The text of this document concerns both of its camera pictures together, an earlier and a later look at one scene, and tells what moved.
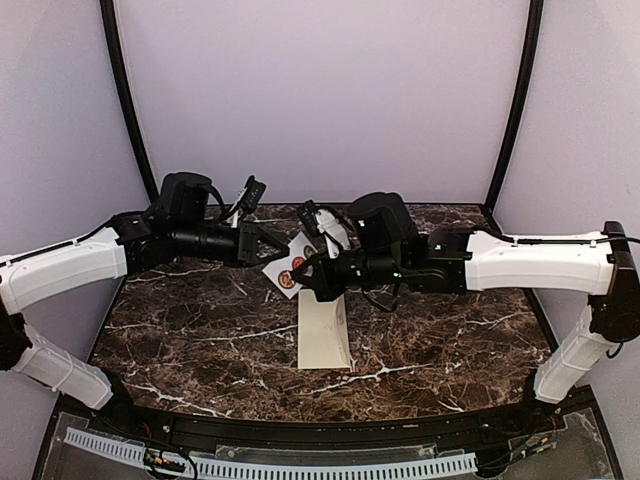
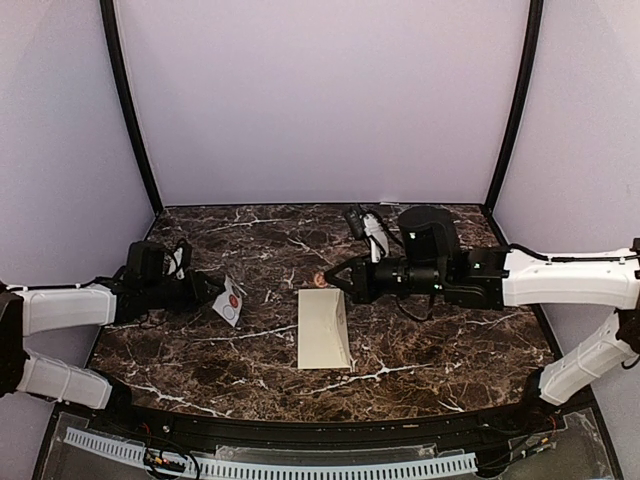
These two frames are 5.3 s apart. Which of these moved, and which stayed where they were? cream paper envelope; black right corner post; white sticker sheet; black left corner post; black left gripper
Moved: white sticker sheet; black left gripper
Stayed: black right corner post; black left corner post; cream paper envelope
